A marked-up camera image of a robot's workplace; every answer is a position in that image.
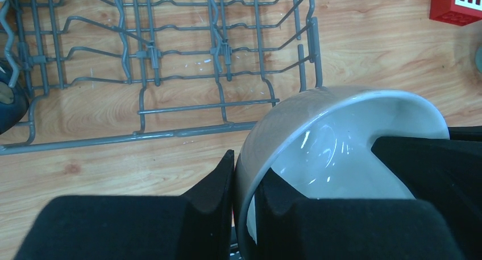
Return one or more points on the red toy house block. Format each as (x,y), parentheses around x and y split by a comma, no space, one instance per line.
(457,12)

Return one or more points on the mint green leaf bowl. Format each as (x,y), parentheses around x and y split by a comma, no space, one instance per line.
(478,59)

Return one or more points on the plain beige bowl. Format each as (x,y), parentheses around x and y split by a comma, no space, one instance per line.
(320,140)

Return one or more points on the dark blue floral bowl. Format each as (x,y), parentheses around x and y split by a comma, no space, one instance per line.
(14,101)

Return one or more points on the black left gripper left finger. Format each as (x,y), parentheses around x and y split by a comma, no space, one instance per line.
(193,225)

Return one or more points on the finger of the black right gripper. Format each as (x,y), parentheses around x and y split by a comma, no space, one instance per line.
(444,172)

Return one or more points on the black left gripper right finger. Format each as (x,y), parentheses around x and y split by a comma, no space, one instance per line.
(292,226)

